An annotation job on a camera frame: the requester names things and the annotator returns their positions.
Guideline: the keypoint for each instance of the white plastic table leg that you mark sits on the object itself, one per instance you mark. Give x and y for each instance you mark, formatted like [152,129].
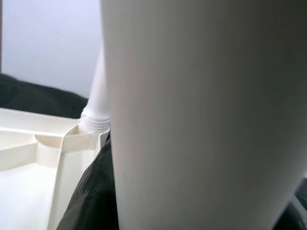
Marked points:
[192,107]
[97,95]

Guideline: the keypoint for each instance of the white plastic table top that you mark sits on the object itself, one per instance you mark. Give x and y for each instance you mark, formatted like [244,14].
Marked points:
[24,179]

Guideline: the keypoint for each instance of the black table cloth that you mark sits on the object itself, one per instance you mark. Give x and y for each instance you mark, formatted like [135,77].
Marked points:
[96,191]

